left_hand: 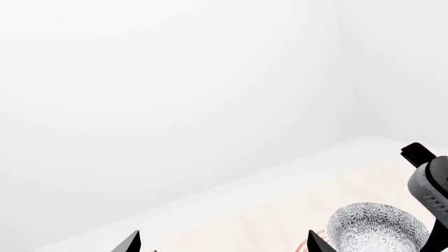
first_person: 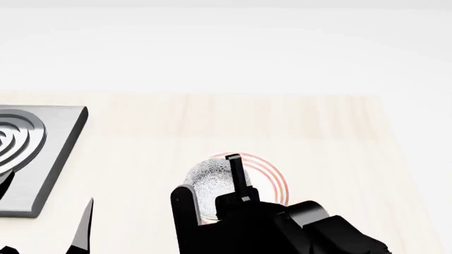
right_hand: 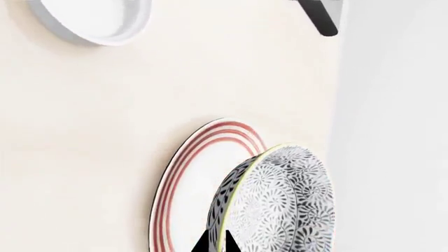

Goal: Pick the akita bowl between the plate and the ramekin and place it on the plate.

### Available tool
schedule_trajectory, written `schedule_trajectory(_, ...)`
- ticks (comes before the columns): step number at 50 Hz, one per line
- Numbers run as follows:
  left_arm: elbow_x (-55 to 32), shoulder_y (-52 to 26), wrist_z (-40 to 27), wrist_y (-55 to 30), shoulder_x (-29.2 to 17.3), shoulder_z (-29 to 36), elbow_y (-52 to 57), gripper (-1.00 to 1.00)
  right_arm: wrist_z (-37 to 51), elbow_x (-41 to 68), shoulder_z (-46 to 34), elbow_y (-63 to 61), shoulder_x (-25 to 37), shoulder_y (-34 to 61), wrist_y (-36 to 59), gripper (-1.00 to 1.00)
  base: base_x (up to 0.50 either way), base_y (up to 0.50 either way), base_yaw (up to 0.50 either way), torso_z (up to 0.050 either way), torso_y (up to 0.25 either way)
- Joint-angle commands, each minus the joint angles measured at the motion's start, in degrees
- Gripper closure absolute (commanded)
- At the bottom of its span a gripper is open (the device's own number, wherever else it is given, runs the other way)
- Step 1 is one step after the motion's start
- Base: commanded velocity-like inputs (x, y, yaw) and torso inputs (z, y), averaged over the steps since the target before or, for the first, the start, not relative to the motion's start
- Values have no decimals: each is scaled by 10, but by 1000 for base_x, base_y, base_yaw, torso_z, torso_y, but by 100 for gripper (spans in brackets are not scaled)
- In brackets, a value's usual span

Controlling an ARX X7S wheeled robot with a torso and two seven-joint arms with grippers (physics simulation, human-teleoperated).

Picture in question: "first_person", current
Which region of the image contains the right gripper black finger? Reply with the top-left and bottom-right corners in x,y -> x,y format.
169,184 -> 202,234
225,153 -> 253,202

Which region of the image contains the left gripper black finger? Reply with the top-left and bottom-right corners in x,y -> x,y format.
0,170 -> 17,201
66,197 -> 95,254

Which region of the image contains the floral patterned grey bowl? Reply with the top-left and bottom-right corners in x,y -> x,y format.
183,157 -> 254,221

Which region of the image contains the white plate with red rings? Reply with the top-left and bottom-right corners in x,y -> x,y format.
208,152 -> 292,207

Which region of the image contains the grey square stove burner plate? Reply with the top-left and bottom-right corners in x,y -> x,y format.
0,105 -> 89,219

